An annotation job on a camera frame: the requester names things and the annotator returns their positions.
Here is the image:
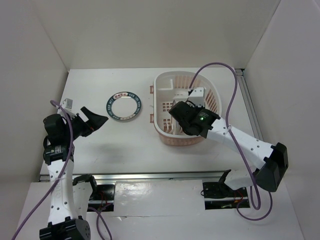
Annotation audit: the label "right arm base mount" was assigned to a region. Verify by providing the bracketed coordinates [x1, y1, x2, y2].
[200, 182, 251, 210]

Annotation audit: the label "aluminium rail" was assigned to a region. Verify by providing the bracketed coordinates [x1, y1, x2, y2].
[235, 68, 263, 140]
[38, 168, 233, 183]

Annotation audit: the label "white plate red characters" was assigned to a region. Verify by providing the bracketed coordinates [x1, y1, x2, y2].
[171, 119, 176, 135]

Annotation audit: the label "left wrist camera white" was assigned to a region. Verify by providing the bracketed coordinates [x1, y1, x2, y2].
[61, 98, 73, 111]

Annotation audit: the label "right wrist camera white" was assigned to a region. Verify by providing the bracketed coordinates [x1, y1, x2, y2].
[187, 87, 205, 108]

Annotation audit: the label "white plate orange sunburst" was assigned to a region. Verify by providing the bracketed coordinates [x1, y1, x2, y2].
[175, 101, 185, 135]

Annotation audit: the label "white plate dark teal rim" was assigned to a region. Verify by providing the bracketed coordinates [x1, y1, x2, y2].
[106, 91, 142, 122]

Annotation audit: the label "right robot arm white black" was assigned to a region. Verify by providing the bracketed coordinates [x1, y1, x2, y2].
[169, 101, 289, 196]

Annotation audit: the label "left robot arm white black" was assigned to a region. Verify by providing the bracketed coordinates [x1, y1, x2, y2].
[39, 107, 108, 240]

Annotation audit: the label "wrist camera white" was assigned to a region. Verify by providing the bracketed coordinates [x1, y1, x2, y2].
[187, 87, 205, 108]
[61, 98, 73, 111]

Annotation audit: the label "white orange plastic dish rack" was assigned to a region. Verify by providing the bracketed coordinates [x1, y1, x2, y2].
[150, 71, 222, 147]

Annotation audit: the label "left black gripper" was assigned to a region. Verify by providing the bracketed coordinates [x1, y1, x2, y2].
[63, 106, 108, 141]

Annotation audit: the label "aluminium rail right side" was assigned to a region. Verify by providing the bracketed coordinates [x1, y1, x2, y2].
[235, 68, 263, 140]

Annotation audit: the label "aluminium rail front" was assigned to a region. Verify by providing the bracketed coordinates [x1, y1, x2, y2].
[38, 168, 233, 183]

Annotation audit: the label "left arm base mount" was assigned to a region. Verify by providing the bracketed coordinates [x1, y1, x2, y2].
[88, 183, 116, 212]

